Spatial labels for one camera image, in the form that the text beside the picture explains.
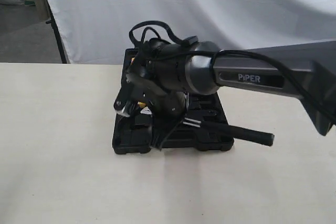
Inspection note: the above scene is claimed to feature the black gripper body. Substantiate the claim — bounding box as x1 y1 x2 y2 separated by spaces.
146 91 189 120

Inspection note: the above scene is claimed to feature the black plastic tool case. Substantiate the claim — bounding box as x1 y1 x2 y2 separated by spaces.
112 48 234 155

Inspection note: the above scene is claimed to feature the claw hammer black grip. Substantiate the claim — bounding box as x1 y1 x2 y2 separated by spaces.
146 115 275 151

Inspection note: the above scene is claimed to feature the adjustable wrench black handle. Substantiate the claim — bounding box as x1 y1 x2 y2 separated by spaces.
184 109 217 121

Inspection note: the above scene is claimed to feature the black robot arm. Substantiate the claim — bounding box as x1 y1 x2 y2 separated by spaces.
128 38 335 136

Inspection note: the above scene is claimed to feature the white backdrop cloth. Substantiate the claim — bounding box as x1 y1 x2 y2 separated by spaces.
47 0 335 65

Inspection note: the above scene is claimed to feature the black backdrop stand pole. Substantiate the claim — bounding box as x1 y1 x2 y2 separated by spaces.
45 2 68 64

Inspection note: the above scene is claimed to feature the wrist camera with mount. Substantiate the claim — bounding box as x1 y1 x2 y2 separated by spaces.
113 71 152 118

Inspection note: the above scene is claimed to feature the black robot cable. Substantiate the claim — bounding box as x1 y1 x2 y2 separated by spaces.
128 19 336 127

